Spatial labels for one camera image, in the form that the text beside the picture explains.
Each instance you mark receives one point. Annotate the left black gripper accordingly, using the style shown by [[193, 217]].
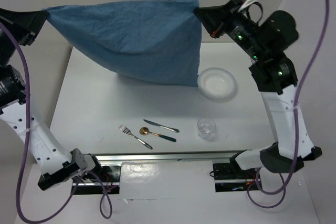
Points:
[[31, 21]]

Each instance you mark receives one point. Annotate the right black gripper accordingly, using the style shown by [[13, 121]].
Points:
[[214, 18]]

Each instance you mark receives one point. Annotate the blue cloth napkin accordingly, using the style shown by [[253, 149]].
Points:
[[156, 41]]

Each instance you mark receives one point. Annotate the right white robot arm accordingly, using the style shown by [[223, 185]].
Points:
[[276, 80]]

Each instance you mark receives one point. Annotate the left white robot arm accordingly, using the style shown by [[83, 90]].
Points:
[[18, 110]]

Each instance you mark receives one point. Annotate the clear drinking glass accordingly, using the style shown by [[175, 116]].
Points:
[[206, 129]]

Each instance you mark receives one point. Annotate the silver table knife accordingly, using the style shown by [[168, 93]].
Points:
[[161, 126]]

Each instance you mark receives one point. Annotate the silver fork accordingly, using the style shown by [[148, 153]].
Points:
[[126, 131]]

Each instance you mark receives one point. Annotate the aluminium front rail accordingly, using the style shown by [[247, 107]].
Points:
[[215, 156]]

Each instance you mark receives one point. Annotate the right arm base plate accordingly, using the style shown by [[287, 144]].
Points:
[[228, 180]]

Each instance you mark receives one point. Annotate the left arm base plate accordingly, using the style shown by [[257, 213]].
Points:
[[109, 176]]

